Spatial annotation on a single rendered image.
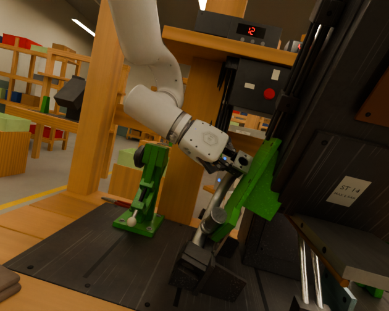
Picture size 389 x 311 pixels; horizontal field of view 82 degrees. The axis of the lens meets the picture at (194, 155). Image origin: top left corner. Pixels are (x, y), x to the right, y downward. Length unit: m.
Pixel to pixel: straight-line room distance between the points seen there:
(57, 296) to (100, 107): 0.65
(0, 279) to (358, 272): 0.54
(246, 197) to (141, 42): 0.37
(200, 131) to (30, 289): 0.46
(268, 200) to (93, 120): 0.72
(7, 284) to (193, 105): 0.68
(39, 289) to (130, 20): 0.52
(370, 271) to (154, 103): 0.49
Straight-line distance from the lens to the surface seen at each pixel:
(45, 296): 0.54
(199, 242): 0.57
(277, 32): 0.83
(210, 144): 0.54
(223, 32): 0.84
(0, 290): 0.53
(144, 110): 0.55
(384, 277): 0.40
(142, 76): 11.59
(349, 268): 0.38
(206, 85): 0.86
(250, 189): 0.49
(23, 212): 0.88
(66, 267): 0.60
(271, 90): 0.76
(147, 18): 0.50
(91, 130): 0.98
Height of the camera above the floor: 1.25
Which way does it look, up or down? 7 degrees down
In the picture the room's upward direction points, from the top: 14 degrees clockwise
